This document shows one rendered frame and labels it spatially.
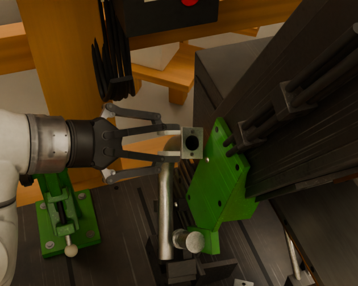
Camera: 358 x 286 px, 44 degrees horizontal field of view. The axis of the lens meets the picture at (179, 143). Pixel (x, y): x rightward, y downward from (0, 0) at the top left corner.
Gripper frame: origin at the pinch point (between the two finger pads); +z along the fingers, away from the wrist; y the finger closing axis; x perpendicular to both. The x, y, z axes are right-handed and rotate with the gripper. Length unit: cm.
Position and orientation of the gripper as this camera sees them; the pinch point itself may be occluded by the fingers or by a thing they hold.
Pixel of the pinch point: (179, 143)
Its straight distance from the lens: 78.3
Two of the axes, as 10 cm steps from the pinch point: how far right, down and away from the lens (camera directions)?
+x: -4.9, 0.0, 8.7
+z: 8.7, -0.1, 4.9
